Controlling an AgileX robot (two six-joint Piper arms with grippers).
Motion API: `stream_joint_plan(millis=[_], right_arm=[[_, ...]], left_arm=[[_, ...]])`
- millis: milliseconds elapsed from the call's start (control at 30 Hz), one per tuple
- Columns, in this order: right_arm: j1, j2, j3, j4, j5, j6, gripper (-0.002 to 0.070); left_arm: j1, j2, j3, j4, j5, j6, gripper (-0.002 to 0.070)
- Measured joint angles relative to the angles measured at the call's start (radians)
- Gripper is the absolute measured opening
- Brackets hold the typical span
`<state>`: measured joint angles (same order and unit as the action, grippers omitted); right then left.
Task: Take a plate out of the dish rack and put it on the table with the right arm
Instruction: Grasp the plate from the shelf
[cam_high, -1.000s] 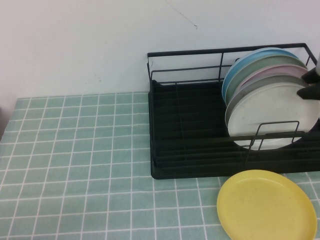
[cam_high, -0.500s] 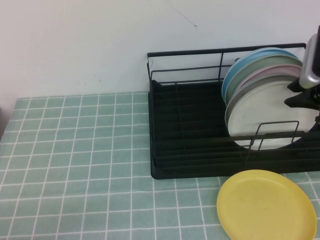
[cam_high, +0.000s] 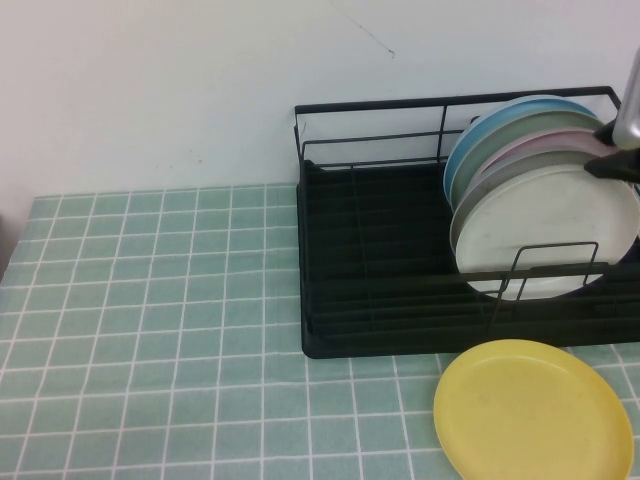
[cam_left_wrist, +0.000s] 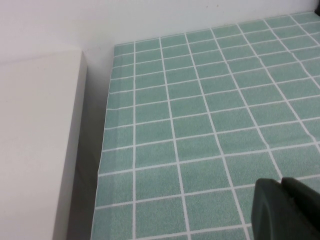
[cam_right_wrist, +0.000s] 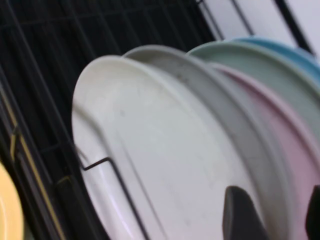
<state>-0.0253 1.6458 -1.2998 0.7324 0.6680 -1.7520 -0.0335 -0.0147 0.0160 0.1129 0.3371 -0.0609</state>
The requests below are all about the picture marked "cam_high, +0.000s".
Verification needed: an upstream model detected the yellow plate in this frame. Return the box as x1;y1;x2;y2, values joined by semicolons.
432;339;633;480

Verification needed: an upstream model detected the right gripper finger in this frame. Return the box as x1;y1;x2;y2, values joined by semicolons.
583;151;640;183
593;117;621;149

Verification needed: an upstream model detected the green plate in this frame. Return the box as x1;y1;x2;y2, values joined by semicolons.
450;110;607;214

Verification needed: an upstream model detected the pink plate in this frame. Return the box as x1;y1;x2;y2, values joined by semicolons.
478;128;610;175

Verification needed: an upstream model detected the grey plate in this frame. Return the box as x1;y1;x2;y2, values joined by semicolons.
449;148;601;244

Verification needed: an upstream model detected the green tile-pattern tablecloth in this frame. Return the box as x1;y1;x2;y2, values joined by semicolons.
0;182;640;480

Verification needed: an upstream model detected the white plate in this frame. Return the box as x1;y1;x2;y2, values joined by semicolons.
455;166;640;302

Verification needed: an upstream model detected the blue plate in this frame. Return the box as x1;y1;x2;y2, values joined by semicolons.
443;93;581;202

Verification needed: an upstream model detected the black wire dish rack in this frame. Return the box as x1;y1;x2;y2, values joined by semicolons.
293;85;640;360

